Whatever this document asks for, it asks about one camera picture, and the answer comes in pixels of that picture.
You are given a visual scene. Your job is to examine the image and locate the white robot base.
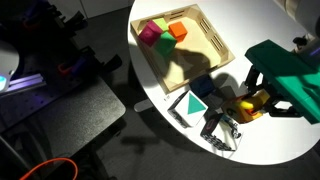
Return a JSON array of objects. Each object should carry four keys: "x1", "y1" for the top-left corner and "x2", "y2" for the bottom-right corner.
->
[{"x1": 0, "y1": 39, "x2": 21, "y2": 95}]

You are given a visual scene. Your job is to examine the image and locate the light wooden tray box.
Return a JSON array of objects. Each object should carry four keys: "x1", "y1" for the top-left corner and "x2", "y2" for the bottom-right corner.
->
[{"x1": 129, "y1": 3, "x2": 236, "y2": 95}]

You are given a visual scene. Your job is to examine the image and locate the orange soft number dice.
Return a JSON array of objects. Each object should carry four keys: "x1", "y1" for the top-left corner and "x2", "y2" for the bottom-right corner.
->
[{"x1": 221, "y1": 93, "x2": 268, "y2": 125}]

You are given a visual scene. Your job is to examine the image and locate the grey toy cube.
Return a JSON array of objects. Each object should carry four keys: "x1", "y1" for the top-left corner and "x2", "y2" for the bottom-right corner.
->
[{"x1": 202, "y1": 86, "x2": 232, "y2": 113}]

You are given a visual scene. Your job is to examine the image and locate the blue toy cube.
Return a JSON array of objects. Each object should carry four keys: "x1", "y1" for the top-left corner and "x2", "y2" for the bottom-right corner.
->
[{"x1": 188, "y1": 74, "x2": 216, "y2": 98}]

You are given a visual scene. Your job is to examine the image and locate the black white patterned cube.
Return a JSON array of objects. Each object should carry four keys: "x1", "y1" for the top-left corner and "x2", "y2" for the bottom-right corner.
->
[{"x1": 199, "y1": 112, "x2": 245, "y2": 153}]

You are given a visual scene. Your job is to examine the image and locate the white cube with teal triangle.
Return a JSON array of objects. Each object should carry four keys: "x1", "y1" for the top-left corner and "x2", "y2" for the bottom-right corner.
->
[{"x1": 166, "y1": 89, "x2": 210, "y2": 130}]

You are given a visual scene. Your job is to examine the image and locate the orange toy cube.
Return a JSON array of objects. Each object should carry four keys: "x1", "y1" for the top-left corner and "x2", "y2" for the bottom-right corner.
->
[{"x1": 167, "y1": 21, "x2": 189, "y2": 43}]

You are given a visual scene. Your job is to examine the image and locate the green toy cube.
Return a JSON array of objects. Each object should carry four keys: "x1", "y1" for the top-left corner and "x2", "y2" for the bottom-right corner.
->
[{"x1": 153, "y1": 31, "x2": 178, "y2": 58}]

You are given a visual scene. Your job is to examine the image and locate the yellow-green toy cube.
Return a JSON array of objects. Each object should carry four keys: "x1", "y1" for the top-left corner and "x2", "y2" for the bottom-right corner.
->
[{"x1": 152, "y1": 17, "x2": 170, "y2": 33}]

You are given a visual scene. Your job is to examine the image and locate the magenta toy cube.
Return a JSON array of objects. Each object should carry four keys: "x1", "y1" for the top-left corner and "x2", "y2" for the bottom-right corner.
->
[{"x1": 137, "y1": 19, "x2": 164, "y2": 48}]

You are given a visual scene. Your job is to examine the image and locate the dark spring clamp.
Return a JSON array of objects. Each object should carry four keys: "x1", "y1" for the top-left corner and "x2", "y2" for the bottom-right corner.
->
[{"x1": 95, "y1": 54, "x2": 123, "y2": 76}]

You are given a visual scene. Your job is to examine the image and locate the purple clamp with orange tip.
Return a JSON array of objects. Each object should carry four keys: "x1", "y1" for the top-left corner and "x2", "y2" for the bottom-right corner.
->
[{"x1": 56, "y1": 49, "x2": 98, "y2": 78}]

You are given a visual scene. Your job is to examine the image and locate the black platform top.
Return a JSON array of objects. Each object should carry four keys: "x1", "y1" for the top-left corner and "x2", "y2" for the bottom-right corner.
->
[{"x1": 0, "y1": 74, "x2": 127, "y2": 162}]

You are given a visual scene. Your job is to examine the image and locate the black spring clamp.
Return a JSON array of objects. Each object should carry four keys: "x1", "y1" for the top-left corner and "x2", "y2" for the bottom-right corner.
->
[{"x1": 49, "y1": 9, "x2": 90, "y2": 32}]

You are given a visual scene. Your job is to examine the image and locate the black perforated breadboard plate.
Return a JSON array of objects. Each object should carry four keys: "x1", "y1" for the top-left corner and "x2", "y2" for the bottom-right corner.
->
[{"x1": 0, "y1": 31, "x2": 86, "y2": 134}]

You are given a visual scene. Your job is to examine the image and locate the purple black clamp orange tip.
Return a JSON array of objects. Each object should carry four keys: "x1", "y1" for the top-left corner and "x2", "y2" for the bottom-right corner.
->
[{"x1": 18, "y1": 3, "x2": 46, "y2": 33}]

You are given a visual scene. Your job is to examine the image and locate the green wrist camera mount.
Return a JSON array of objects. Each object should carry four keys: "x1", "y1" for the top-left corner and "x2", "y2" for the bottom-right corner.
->
[{"x1": 244, "y1": 39, "x2": 320, "y2": 125}]

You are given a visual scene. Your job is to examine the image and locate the orange cable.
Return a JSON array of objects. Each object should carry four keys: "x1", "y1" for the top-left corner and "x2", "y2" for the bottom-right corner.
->
[{"x1": 19, "y1": 157, "x2": 80, "y2": 180}]

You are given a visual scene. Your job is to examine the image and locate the aluminium extrusion rail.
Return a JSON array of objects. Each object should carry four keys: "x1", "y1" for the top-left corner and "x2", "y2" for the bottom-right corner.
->
[{"x1": 0, "y1": 73, "x2": 47, "y2": 97}]

